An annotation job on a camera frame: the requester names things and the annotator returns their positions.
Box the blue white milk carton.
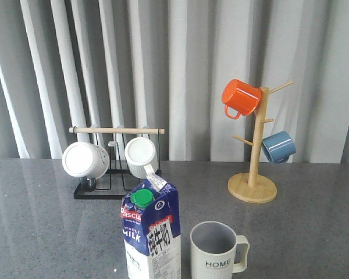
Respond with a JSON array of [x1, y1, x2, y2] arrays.
[[120, 174, 181, 278]]

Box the black wire mug rack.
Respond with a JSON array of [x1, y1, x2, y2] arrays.
[[69, 126, 165, 200]]

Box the wooden mug tree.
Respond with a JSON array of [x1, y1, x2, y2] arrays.
[[227, 81, 293, 204]]

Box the orange enamel mug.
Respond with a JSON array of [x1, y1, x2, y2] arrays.
[[222, 79, 262, 119]]

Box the white HOME mug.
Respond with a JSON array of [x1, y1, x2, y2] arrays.
[[190, 221, 250, 278]]

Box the white ribbed hanging mug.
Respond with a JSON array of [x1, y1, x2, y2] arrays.
[[124, 137, 158, 179]]

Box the grey pleated curtain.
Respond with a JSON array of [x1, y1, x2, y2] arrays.
[[0, 1, 349, 163]]

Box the blue enamel mug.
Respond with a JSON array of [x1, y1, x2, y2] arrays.
[[262, 131, 296, 164]]

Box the white smiley hanging mug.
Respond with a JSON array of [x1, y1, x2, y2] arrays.
[[62, 142, 110, 179]]

